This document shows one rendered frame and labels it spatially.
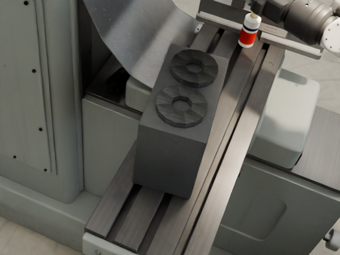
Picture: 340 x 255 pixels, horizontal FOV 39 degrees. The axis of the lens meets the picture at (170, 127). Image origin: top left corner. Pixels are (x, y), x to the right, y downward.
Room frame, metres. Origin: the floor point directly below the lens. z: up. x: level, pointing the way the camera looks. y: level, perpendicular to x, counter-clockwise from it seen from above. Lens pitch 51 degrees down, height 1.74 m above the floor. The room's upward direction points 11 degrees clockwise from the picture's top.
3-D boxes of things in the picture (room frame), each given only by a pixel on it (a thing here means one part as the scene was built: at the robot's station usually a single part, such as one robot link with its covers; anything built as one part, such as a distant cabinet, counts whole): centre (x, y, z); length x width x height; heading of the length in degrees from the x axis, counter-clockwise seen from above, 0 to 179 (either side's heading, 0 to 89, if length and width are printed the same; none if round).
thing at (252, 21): (0.99, -0.15, 0.98); 0.04 x 0.04 x 0.11
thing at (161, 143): (0.61, -0.02, 1.03); 0.22 x 0.12 x 0.20; 174
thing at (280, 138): (0.95, -0.13, 0.79); 0.50 x 0.35 x 0.12; 77
